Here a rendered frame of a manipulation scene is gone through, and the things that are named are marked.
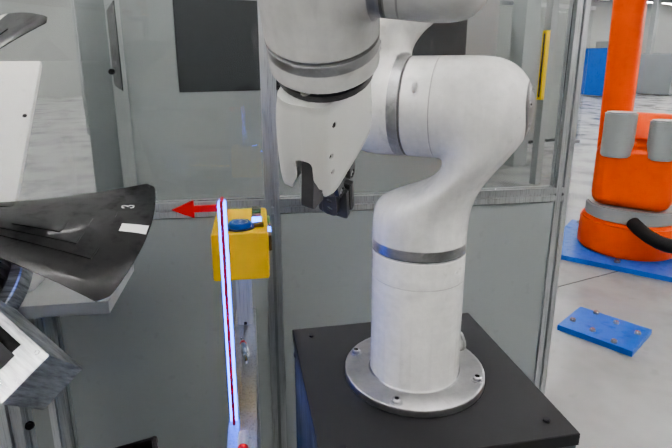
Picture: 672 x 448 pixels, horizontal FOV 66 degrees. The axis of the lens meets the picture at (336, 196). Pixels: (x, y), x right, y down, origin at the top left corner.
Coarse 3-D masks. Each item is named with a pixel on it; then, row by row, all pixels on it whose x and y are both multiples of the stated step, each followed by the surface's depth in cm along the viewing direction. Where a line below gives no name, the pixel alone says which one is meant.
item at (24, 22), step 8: (8, 16) 74; (16, 16) 73; (24, 16) 72; (32, 16) 71; (40, 16) 71; (0, 24) 73; (8, 24) 72; (16, 24) 71; (24, 24) 70; (32, 24) 69; (40, 24) 69; (0, 32) 70; (8, 32) 69; (16, 32) 68; (24, 32) 68; (0, 40) 68; (8, 40) 67; (0, 48) 67
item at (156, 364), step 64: (192, 256) 140; (320, 256) 146; (512, 256) 156; (64, 320) 139; (128, 320) 142; (192, 320) 145; (256, 320) 148; (320, 320) 151; (512, 320) 161; (128, 384) 147; (192, 384) 150
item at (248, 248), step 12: (216, 216) 100; (228, 216) 100; (240, 216) 100; (264, 216) 100; (216, 228) 92; (228, 228) 92; (252, 228) 92; (264, 228) 92; (216, 240) 90; (228, 240) 90; (240, 240) 90; (252, 240) 91; (264, 240) 91; (216, 252) 90; (240, 252) 91; (252, 252) 91; (264, 252) 92; (216, 264) 91; (240, 264) 91; (252, 264) 92; (264, 264) 92; (216, 276) 91; (240, 276) 92; (252, 276) 92; (264, 276) 93
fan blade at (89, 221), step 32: (96, 192) 71; (128, 192) 71; (0, 224) 60; (32, 224) 61; (64, 224) 62; (96, 224) 63; (0, 256) 55; (32, 256) 56; (64, 256) 58; (96, 256) 59; (128, 256) 60; (96, 288) 56
